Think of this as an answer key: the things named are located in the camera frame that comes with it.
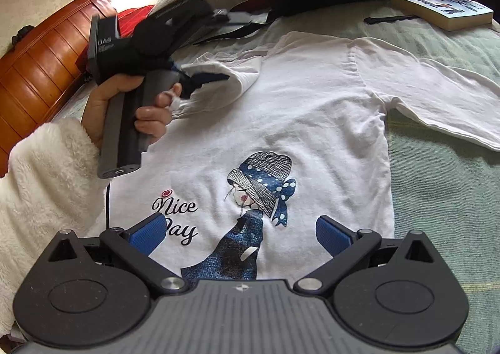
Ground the wooden headboard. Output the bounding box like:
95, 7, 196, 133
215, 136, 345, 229
0, 0, 118, 159

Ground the pale blue cloth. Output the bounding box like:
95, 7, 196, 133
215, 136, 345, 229
227, 11, 274, 26

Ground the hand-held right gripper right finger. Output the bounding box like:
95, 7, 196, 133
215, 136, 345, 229
294, 215, 435, 295

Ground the person's left forearm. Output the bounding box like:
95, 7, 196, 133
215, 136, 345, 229
0, 117, 114, 339

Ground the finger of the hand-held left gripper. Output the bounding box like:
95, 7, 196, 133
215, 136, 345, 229
195, 9, 231, 36
168, 61, 231, 100

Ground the short black strap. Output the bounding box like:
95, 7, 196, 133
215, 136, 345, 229
363, 15, 418, 24

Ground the person's left hand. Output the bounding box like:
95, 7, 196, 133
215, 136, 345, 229
81, 74, 184, 148

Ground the black cable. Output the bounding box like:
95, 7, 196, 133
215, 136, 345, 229
103, 178, 114, 230

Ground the white printed t-shirt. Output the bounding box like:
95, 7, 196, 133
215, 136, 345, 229
84, 23, 500, 284

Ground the paperback book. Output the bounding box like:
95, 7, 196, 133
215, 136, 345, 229
391, 0, 495, 31

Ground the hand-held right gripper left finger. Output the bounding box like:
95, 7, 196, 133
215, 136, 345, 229
47, 214, 186, 294

